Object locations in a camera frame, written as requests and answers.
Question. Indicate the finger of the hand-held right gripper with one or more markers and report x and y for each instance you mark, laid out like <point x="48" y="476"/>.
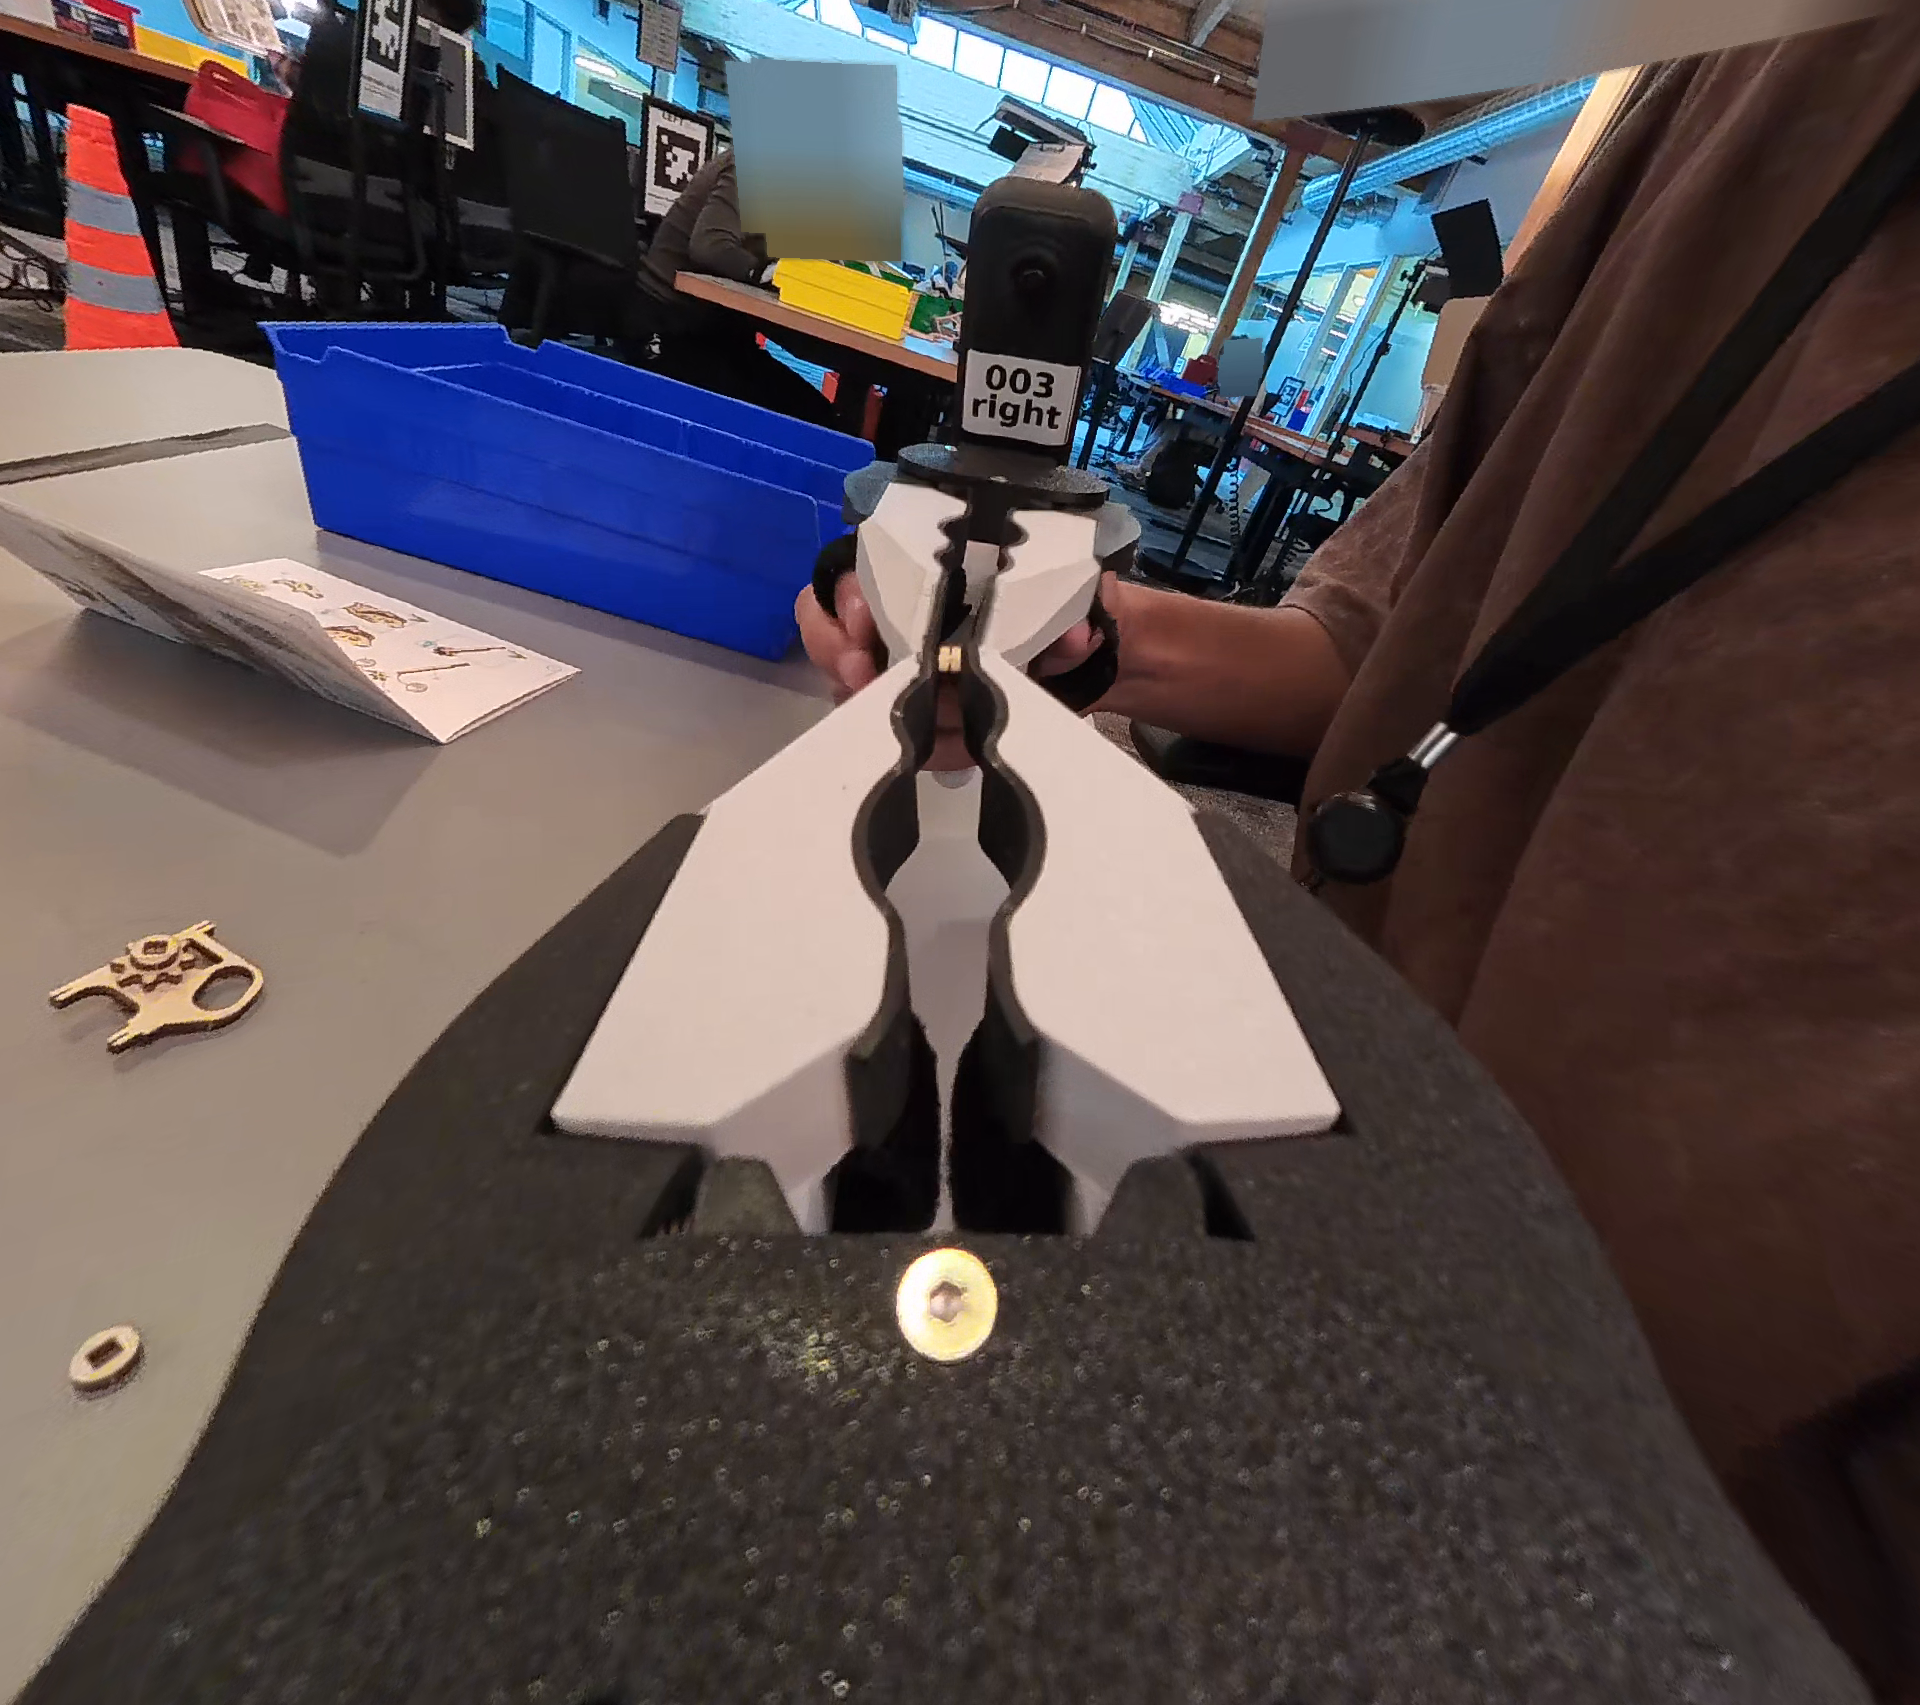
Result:
<point x="897" y="573"/>
<point x="1051" y="587"/>

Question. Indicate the wooden gear-shaped part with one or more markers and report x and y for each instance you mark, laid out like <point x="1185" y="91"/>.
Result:
<point x="142" y="998"/>

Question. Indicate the black white tag board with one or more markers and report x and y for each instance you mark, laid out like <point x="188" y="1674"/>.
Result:
<point x="674" y="161"/>
<point x="387" y="11"/>

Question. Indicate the person's right forearm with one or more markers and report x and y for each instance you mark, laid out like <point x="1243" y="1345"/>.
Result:
<point x="1244" y="672"/>

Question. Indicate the folded instruction booklet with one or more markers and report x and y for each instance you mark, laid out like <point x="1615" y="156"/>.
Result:
<point x="375" y="655"/>

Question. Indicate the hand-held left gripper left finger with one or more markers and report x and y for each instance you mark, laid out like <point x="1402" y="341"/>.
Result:
<point x="721" y="985"/>

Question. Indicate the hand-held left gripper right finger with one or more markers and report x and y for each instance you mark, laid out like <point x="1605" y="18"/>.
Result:
<point x="1171" y="985"/>

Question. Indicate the orange traffic cone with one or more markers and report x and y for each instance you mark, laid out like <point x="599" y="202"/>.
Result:
<point x="112" y="281"/>

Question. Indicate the black stand pole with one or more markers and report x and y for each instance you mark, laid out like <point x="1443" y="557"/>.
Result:
<point x="1376" y="133"/>

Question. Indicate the person's right hand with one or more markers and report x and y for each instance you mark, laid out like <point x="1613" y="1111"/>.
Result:
<point x="841" y="655"/>

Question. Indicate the yellow plastic bin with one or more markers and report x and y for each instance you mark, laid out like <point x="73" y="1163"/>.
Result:
<point x="841" y="294"/>

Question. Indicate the flat wooden washer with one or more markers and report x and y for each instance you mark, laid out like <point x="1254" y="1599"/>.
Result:
<point x="87" y="1364"/>

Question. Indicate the wooden desk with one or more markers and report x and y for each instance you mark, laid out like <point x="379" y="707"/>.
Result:
<point x="721" y="294"/>

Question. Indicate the blue plastic bin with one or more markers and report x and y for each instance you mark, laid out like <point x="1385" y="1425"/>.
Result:
<point x="525" y="491"/>

